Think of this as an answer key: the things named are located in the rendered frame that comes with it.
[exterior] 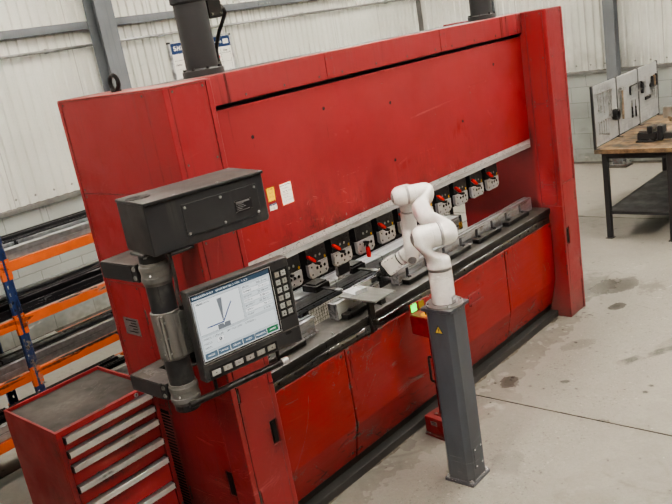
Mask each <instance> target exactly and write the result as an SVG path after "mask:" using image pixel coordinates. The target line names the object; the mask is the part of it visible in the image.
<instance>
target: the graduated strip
mask: <svg viewBox="0 0 672 504"><path fill-rule="evenodd" d="M529 143H530V139H528V140H526V141H524V142H521V143H519V144H517V145H514V146H512V147H510V148H508V149H505V150H503V151H501V152H499V153H496V154H494V155H492V156H490V157H487V158H485V159H483V160H481V161H478V162H476V163H474V164H471V165H469V166H467V167H465V168H462V169H460V170H458V171H456V172H453V173H451V174H449V175H447V176H444V177H442V178H440V179H437V180H435V181H433V182H431V183H429V184H431V185H432V187H434V186H436V185H438V184H440V183H442V182H445V181H447V180H449V179H451V178H454V177H456V176H458V175H460V174H462V173H465V172H467V171H469V170H471V169H474V168H476V167H478V166H480V165H482V164H485V163H487V162H489V161H491V160H494V159H496V158H498V157H500V156H502V155H505V154H507V153H509V152H511V151H514V150H516V149H518V148H520V147H522V146H525V145H527V144H529ZM391 205H394V204H393V202H392V200H390V201H388V202H385V203H383V204H381V205H379V206H376V207H374V208H372V209H370V210H367V211H365V212H363V213H361V214H358V215H356V216H354V217H351V218H349V219H347V220H345V221H342V222H340V223H338V224H336V225H333V226H331V227H329V228H327V229H324V230H322V231H320V232H317V233H315V234H313V235H311V236H308V237H306V238H304V239H302V240H299V241H297V242H295V243H293V244H290V245H288V246H286V247H284V248H281V249H279V250H277V251H274V252H272V253H270V254H268V255H265V256H263V257H261V258H259V259H256V260H254V261H252V262H250V263H248V265H249V266H250V265H253V264H256V263H258V262H261V261H264V260H267V259H269V258H272V257H275V256H277V255H282V254H285V253H287V252H289V251H291V250H294V249H296V248H298V247H300V246H302V245H305V244H307V243H309V242H311V241H314V240H316V239H318V238H320V237H322V236H325V235H327V234H329V233H331V232H334V231H336V230H338V229H340V228H342V227H345V226H347V225H349V224H351V223H354V222H356V221H358V220H360V219H362V218H365V217H367V216H369V215H371V214H374V213H376V212H378V211H380V210H382V209H385V208H387V207H389V206H391Z"/></svg>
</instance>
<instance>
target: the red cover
mask: <svg viewBox="0 0 672 504"><path fill-rule="evenodd" d="M520 33H522V28H521V18H520V13H515V14H509V15H503V16H499V17H494V18H489V19H484V20H479V21H474V22H469V23H464V24H459V25H454V26H449V27H444V28H439V29H434V30H429V31H424V32H419V33H414V34H409V35H404V36H399V37H394V38H390V39H385V40H380V41H375V42H370V43H365V44H360V45H355V46H350V47H345V48H340V49H335V50H330V51H325V52H320V53H315V54H310V55H305V56H300V57H295V58H290V59H285V60H280V61H276V62H271V63H266V64H261V65H256V66H251V67H246V68H241V69H236V70H231V71H226V72H222V73H217V74H212V75H206V76H201V77H196V78H191V79H186V80H181V81H188V80H195V79H202V78H210V79H208V80H210V83H211V87H212V92H213V97H214V102H215V107H216V106H220V105H224V104H228V103H233V102H237V101H241V100H245V99H249V98H253V97H258V96H262V95H266V94H270V93H274V92H278V91H282V90H287V89H291V88H295V87H299V86H303V85H307V84H312V83H316V82H320V81H324V80H328V79H332V78H336V77H341V76H345V75H349V74H353V73H357V72H361V71H366V70H370V69H374V68H378V67H382V66H386V65H390V64H395V63H399V62H403V61H407V60H411V59H415V58H420V57H424V56H428V55H432V54H436V53H440V52H445V51H449V50H453V49H457V48H461V47H466V46H470V45H474V44H478V43H482V42H486V41H490V40H495V39H499V38H503V37H507V36H511V35H515V34H520ZM181 81H176V82H181Z"/></svg>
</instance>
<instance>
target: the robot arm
mask: <svg viewBox="0 0 672 504"><path fill-rule="evenodd" d="M390 197H391V200H392V202H393V204H395V205H397V206H399V208H400V218H401V226H402V235H403V244H404V247H403V248H402V249H401V250H399V251H398V252H396V254H395V253H394V254H392V255H390V256H388V257H386V258H385V259H383V260H382V261H381V262H379V266H380V270H379V271H377V272H376V274H375V275H377V277H380V276H381V275H387V276H389V277H391V276H392V275H393V274H395V273H396V272H397V271H398V270H400V269H401V268H402V267H403V265H404V264H407V263H409V264H411V265H414V264H416V263H417V262H418V260H419V254H420V253H421V254H422V255H423V256H424V258H425V260H426V263H427V268H428V275H429V282H430V289H431V297H432V298H431V299H429V300H428V301H427V302H426V308H428V309H430V310H434V311H445V310H451V309H454V308H457V307H459V306H461V305H462V304H463V298H462V297H460V296H457V295H455V287H454V280H453V272H452V264H451V259H450V257H449V255H447V254H444V253H439V252H435V251H433V250H432V248H435V247H439V246H444V245H449V244H452V243H453V242H455V241H456V240H457V238H458V229H457V227H456V225H455V224H454V223H453V222H452V221H451V220H449V219H448V218H446V217H444V216H442V215H440V214H437V213H435V212H434V211H433V209H432V208H431V206H430V204H431V202H432V201H433V198H434V188H433V187H432V185H431V184H429V183H426V182H423V183H417V184H412V185H409V184H404V185H400V186H397V187H395V188H394V189H393V190H392V191H391V196H390ZM417 222H418V223H419V224H420V225H421V226H418V227H417ZM383 269H385V271H383V272H382V270H383Z"/></svg>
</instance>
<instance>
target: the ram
mask: <svg viewBox="0 0 672 504"><path fill-rule="evenodd" d="M216 111H217V116H218V121H219V126H220V131H221V135H222V140H223V145H224V150H225V155H226V159H227V164H228V168H240V169H253V170H262V171H263V173H260V174H261V177H262V182H263V187H264V192H265V197H266V202H267V207H268V212H269V219H268V220H265V221H262V222H259V223H256V224H253V225H250V226H247V227H244V228H241V231H242V236H243V241H244V246H245V250H246V255H247V260H248V263H250V262H252V261H254V260H256V259H259V258H261V257H263V256H265V255H268V254H270V253H272V252H274V251H277V250H279V249H281V248H284V247H286V246H288V245H290V244H293V243H295V242H297V241H299V240H302V239H304V238H306V237H308V236H311V235H313V234H315V233H317V232H320V231H322V230H324V229H327V228H329V227H331V226H333V225H336V224H338V223H340V222H342V221H345V220H347V219H349V218H351V217H354V216H356V215H358V214H361V213H363V212H365V211H367V210H370V209H372V208H374V207H376V206H379V205H381V204H383V203H385V202H388V201H390V200H391V197H390V196H391V191H392V190H393V189H394V188H395V187H397V186H400V185H404V184H409V185H412V184H417V183H423V182H426V183H431V182H433V181H435V180H437V179H440V178H442V177H444V176H447V175H449V174H451V173H453V172H456V171H458V170H460V169H462V168H465V167H467V166H469V165H471V164H474V163H476V162H478V161H481V160H483V159H485V158H487V157H490V156H492V155H494V154H496V153H499V152H501V151H503V150H505V149H508V148H510V147H512V146H514V145H517V144H519V143H521V142H524V141H526V140H528V139H530V137H529V126H528V116H527V106H526V95H525V85H524V74H523V64H522V54H521V43H520V36H518V37H511V38H507V39H502V40H498V41H494V42H490V43H486V44H482V45H478V46H474V47H470V48H466V49H461V50H457V51H453V52H449V53H445V54H441V55H437V56H433V57H429V58H425V59H420V60H416V61H412V62H408V63H404V64H400V65H396V66H392V67H388V68H384V69H379V70H375V71H371V72H367V73H363V74H359V75H355V76H351V77H347V78H343V79H338V80H334V81H330V82H326V83H322V84H318V85H314V86H310V87H306V88H302V89H297V90H293V91H289V92H285V93H281V94H277V95H273V96H269V97H265V98H261V99H256V100H252V101H248V102H244V103H240V104H236V105H232V106H228V107H224V108H220V109H216ZM529 147H531V146H530V143H529V144H527V145H525V146H522V147H520V148H518V149H516V150H514V151H511V152H509V153H507V154H505V155H502V156H500V157H498V158H496V159H494V160H491V161H489V162H487V163H485V164H482V165H480V166H478V167H476V168H474V169H471V170H469V171H467V172H465V173H462V174H460V175H458V176H456V177H454V178H451V179H449V180H447V181H445V182H442V183H440V184H438V185H436V186H434V187H433V188H434V191H435V190H437V189H440V188H442V187H444V186H446V185H448V184H451V183H453V182H455V181H457V180H459V179H461V178H464V177H466V176H468V175H470V174H472V173H475V172H477V171H479V170H481V169H483V168H486V167H488V166H490V165H492V164H494V163H496V162H499V161H501V160H503V159H505V158H507V157H510V156H512V155H514V154H516V153H518V152H520V151H523V150H525V149H527V148H529ZM290 180H291V185H292V190H293V196H294V201H295V202H293V203H290V204H288V205H285V206H283V204H282V199H281V194H280V188H279V184H281V183H284V182H287V181H290ZM270 187H274V192H275V197H276V200H273V201H271V202H269V201H268V196H267V191H266V189H267V188H270ZM275 202H277V208H278V209H275V210H273V211H270V206H269V205H270V204H273V203H275ZM398 207H399V206H397V205H395V204H394V205H391V206H389V207H387V208H385V209H382V210H380V211H378V212H376V213H374V214H371V215H369V216H367V217H365V218H362V219H360V220H358V221H356V222H354V223H351V224H349V225H347V226H345V227H342V228H340V229H338V230H336V231H334V232H331V233H329V234H327V235H325V236H322V237H320V238H318V239H316V240H314V241H311V242H309V243H307V244H305V245H302V246H300V247H298V248H296V249H294V250H291V251H289V252H287V253H285V254H282V255H283V256H286V257H287V258H289V257H291V256H293V255H295V254H298V253H300V252H302V251H304V250H306V249H308V248H311V247H313V246H315V245H317V244H319V243H322V242H324V241H326V240H328V239H330V238H333V237H335V236H337V235H339V234H341V233H343V232H346V231H348V230H350V229H352V228H354V227H357V226H359V225H361V224H363V223H365V222H367V221H370V220H372V219H374V218H376V217H378V216H381V215H383V214H385V213H387V212H389V211H392V210H394V209H396V208H398Z"/></svg>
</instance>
